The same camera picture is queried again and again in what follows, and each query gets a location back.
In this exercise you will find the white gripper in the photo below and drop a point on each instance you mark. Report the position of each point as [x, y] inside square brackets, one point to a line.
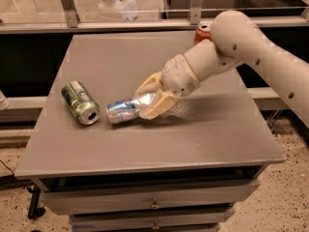
[175, 74]

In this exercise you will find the silver blue redbull can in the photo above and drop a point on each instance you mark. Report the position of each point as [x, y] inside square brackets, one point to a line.
[128, 109]

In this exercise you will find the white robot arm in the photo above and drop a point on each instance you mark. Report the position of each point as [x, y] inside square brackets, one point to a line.
[235, 40]

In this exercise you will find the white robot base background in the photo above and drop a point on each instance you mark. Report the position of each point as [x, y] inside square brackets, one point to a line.
[123, 10]

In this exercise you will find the red coca-cola can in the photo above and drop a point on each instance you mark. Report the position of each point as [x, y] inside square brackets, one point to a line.
[202, 32]

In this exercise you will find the green soda can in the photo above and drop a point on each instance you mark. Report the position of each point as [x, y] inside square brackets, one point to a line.
[82, 106]

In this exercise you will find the grey drawer cabinet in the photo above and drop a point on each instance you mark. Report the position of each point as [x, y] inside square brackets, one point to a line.
[219, 133]

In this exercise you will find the grey drawer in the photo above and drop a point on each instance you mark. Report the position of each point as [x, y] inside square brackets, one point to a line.
[150, 220]
[148, 198]

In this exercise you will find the top grey drawer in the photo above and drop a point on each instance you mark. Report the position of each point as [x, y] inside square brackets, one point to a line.
[148, 198]

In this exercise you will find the black clamp stand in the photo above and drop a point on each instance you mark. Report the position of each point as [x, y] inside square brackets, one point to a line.
[35, 211]

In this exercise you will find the right metal railing post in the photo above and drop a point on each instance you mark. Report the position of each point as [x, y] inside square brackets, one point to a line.
[195, 11]

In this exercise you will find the metal railing post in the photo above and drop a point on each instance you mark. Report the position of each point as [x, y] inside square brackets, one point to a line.
[71, 15]
[195, 11]

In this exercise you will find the left metal railing post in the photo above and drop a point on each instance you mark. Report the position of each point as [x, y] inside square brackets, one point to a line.
[71, 15]

